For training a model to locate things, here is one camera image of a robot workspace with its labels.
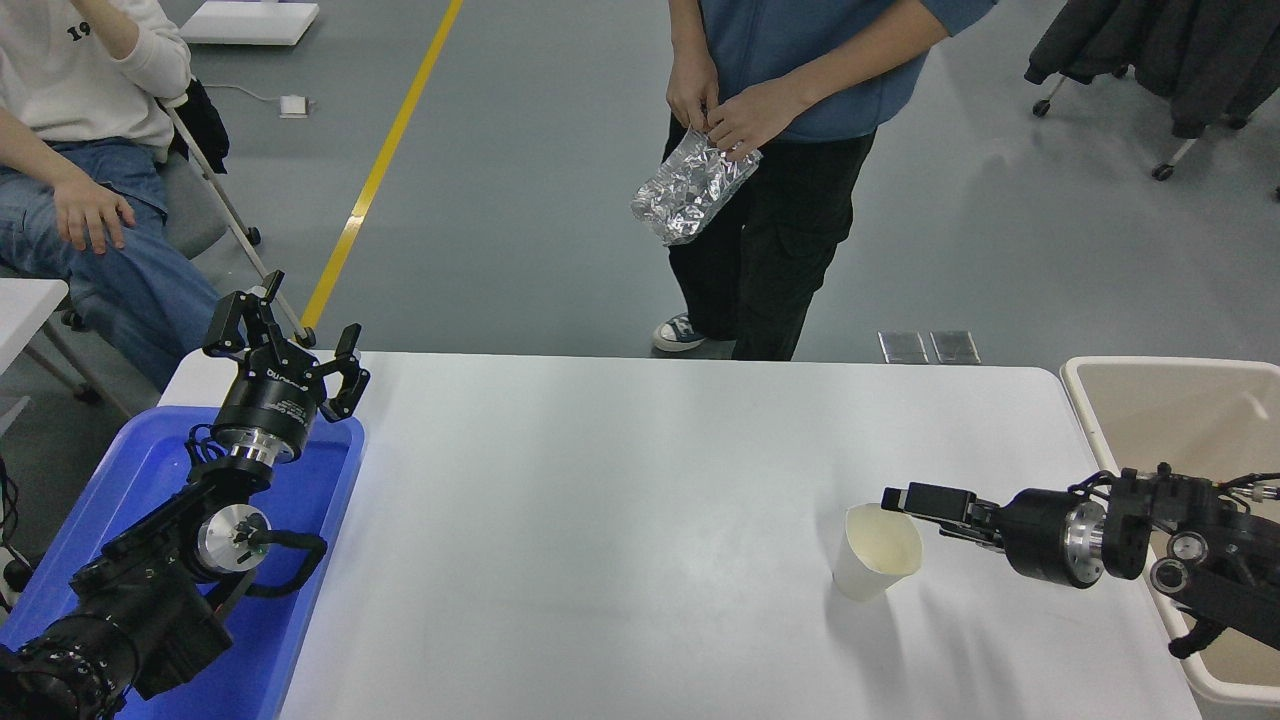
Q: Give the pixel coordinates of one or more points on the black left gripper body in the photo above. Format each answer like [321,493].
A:
[267,400]

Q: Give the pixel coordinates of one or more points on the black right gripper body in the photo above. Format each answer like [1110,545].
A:
[1038,535]

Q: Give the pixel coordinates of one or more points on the white paper cup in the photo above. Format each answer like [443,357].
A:
[860,575]

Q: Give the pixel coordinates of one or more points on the crinkled silver foil bag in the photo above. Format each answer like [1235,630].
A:
[690,190]

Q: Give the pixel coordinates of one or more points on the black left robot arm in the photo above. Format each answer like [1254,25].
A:
[140,610]

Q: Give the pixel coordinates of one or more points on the person's right forearm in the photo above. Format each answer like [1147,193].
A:
[35,150]
[685,25]

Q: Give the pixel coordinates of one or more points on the person's left forearm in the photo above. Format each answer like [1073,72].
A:
[105,25]
[870,65]

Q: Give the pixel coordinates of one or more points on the person's right hand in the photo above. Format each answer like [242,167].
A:
[90,210]
[692,90]

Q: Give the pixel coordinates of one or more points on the person's left hand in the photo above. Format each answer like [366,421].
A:
[760,115]

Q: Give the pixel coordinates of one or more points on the grey folding chair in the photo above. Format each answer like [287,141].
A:
[190,210]

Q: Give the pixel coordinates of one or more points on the blue plastic tray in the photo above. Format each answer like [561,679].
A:
[150,470]

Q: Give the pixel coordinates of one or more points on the metal floor plate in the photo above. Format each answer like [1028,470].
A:
[904,347]
[955,347]

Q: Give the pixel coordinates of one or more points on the large pale plastic bin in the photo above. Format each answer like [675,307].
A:
[1150,420]

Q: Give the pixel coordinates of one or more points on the black garment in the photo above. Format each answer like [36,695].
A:
[205,125]

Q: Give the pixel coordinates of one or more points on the small white table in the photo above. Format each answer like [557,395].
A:
[25,305]

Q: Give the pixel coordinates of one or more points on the person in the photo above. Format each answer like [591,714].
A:
[780,230]
[70,90]

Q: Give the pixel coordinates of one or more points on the flat white board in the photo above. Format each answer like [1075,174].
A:
[250,20]

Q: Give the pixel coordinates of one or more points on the wheeled garment rack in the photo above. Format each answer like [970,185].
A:
[1178,155]

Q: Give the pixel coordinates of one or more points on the dark hanging jackets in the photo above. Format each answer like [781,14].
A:
[1170,45]

